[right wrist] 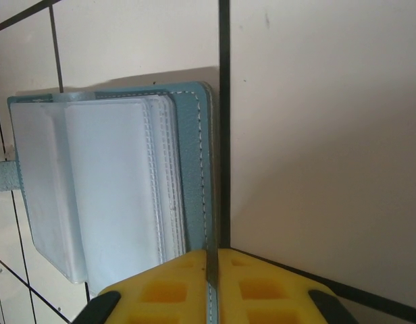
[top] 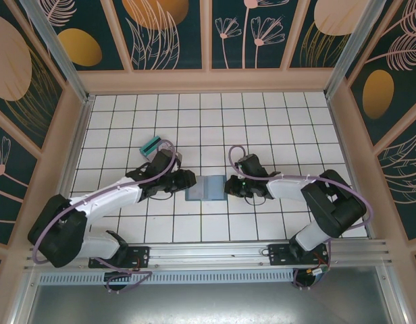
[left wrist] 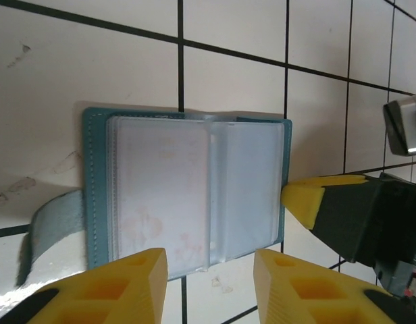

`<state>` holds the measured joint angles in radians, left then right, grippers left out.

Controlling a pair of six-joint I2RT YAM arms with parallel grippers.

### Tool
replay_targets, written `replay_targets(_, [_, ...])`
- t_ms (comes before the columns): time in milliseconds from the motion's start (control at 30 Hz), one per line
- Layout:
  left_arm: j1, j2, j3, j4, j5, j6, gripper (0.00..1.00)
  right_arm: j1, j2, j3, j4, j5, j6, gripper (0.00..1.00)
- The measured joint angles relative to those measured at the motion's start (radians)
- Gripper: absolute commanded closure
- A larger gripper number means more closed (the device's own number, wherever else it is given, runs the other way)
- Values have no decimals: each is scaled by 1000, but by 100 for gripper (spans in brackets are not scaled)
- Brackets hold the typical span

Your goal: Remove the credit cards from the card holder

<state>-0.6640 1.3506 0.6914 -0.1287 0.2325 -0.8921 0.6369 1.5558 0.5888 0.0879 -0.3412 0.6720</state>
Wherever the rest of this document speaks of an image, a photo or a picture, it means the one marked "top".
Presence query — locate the teal card holder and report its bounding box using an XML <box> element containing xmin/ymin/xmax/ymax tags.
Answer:
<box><xmin>184</xmin><ymin>175</ymin><xmax>226</xmax><ymax>203</ymax></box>

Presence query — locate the small electronics board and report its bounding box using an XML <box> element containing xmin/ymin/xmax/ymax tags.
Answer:
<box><xmin>307</xmin><ymin>266</ymin><xmax>328</xmax><ymax>281</ymax></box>

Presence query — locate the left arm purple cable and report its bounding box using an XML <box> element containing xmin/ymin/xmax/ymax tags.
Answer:
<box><xmin>31</xmin><ymin>138</ymin><xmax>177</xmax><ymax>294</ymax></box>

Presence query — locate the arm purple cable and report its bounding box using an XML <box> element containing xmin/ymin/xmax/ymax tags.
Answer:
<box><xmin>31</xmin><ymin>138</ymin><xmax>177</xmax><ymax>294</ymax></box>
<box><xmin>228</xmin><ymin>144</ymin><xmax>376</xmax><ymax>291</ymax></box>

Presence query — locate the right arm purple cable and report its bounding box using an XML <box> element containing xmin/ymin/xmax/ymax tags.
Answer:
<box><xmin>228</xmin><ymin>144</ymin><xmax>376</xmax><ymax>291</ymax></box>

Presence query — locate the aluminium mounting rail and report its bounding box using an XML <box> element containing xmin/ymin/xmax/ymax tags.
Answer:
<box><xmin>24</xmin><ymin>239</ymin><xmax>393</xmax><ymax>271</ymax></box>

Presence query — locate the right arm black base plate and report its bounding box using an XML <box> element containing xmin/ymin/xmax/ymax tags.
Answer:
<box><xmin>267</xmin><ymin>243</ymin><xmax>330</xmax><ymax>266</ymax></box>

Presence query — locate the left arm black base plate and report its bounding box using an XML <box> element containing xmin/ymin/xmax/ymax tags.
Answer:
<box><xmin>88</xmin><ymin>245</ymin><xmax>151</xmax><ymax>269</ymax></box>

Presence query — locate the slotted grey cable duct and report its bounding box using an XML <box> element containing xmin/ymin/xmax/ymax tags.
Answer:
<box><xmin>37</xmin><ymin>269</ymin><xmax>296</xmax><ymax>284</ymax></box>

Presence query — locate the aluminium corner post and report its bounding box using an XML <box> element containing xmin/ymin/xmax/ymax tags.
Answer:
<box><xmin>324</xmin><ymin>0</ymin><xmax>394</xmax><ymax>101</ymax></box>
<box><xmin>18</xmin><ymin>0</ymin><xmax>94</xmax><ymax>104</ymax></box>

